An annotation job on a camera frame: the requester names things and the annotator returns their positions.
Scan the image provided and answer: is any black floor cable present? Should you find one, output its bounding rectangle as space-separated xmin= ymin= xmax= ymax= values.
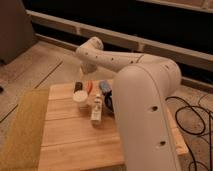
xmin=165 ymin=94 xmax=213 ymax=171

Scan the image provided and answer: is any black small block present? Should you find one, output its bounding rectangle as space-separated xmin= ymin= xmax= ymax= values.
xmin=74 ymin=82 xmax=83 ymax=92

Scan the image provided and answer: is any white round cup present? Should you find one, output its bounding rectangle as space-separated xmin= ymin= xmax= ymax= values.
xmin=73 ymin=90 xmax=88 ymax=107

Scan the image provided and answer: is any grey cabinet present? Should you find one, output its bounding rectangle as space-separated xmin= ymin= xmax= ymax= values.
xmin=0 ymin=0 xmax=37 ymax=64

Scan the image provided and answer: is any dark ceramic bowl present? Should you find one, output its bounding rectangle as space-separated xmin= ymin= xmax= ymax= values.
xmin=105 ymin=94 xmax=114 ymax=112

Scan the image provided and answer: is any yellow-brown mat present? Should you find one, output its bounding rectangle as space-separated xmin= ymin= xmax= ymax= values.
xmin=0 ymin=89 xmax=49 ymax=171

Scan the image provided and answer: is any white tube bottle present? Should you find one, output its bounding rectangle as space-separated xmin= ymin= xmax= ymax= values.
xmin=90 ymin=94 xmax=102 ymax=125

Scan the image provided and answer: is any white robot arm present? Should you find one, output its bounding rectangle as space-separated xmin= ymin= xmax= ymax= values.
xmin=76 ymin=37 xmax=181 ymax=171

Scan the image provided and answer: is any blue small object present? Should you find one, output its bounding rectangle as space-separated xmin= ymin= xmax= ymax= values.
xmin=99 ymin=80 xmax=111 ymax=95

